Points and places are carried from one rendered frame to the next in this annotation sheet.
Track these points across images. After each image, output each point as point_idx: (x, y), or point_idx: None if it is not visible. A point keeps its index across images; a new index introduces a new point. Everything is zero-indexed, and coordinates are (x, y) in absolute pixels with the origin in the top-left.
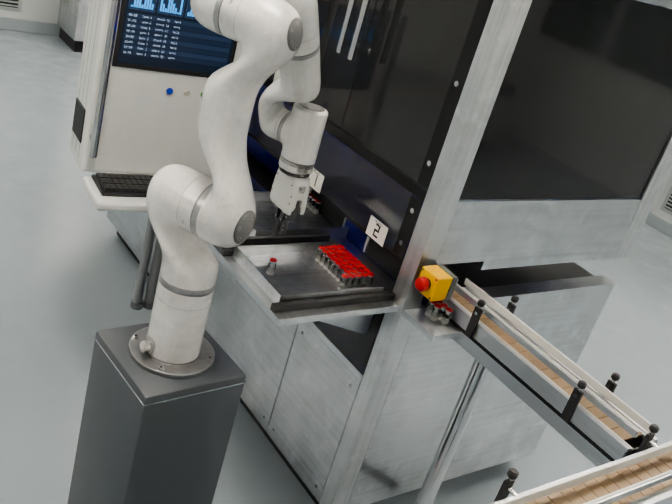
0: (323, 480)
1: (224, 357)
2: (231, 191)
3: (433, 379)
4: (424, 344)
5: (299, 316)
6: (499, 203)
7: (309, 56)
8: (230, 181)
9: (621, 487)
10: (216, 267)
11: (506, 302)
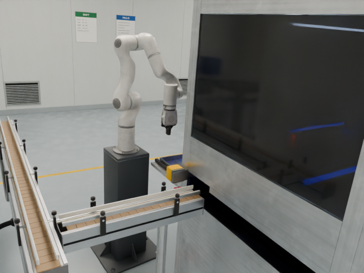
0: None
1: (126, 156)
2: (115, 91)
3: (200, 257)
4: (191, 223)
5: (155, 165)
6: (209, 148)
7: (148, 58)
8: (116, 88)
9: (30, 209)
10: (123, 119)
11: (229, 235)
